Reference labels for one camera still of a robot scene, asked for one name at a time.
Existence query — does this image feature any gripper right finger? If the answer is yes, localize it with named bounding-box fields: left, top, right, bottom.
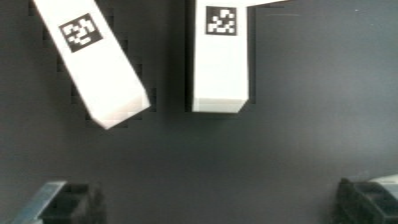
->
left=336, top=174, right=398, bottom=224

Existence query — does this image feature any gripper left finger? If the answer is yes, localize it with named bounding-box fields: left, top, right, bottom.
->
left=16, top=181, right=106, bottom=224

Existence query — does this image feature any white desk leg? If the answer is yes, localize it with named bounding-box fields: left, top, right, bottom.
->
left=34, top=0, right=149, bottom=129
left=192, top=0, right=286, bottom=113

